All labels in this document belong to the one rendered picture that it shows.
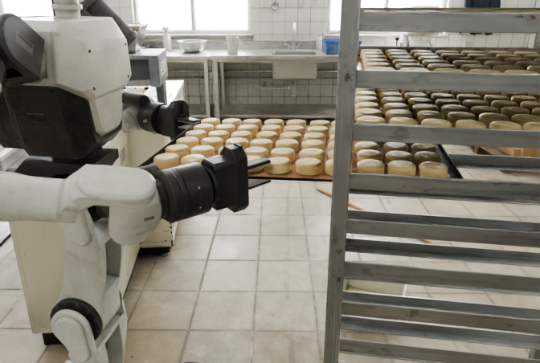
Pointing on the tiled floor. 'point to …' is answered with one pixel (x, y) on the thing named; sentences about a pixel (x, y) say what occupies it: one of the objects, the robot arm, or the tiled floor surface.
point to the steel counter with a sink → (253, 54)
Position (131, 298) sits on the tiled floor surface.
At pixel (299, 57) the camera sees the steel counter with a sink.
